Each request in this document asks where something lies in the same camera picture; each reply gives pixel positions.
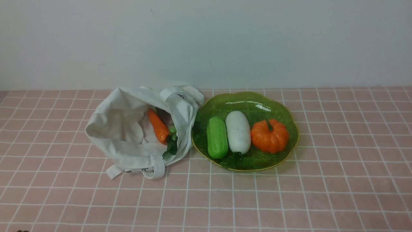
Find green toy cucumber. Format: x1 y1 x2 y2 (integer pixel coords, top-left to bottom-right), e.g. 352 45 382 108
207 116 229 160

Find orange toy pumpkin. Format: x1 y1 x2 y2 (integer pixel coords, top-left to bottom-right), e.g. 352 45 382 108
251 119 289 154

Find green glass leaf plate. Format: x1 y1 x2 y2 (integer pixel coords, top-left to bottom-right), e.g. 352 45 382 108
192 92 300 172

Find orange toy carrot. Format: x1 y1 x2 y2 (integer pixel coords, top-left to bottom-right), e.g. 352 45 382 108
147 107 178 158

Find white toy radish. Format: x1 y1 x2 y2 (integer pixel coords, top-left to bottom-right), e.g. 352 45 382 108
225 111 251 170

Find white cloth tote bag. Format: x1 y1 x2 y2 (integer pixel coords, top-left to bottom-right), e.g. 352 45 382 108
85 85 205 179

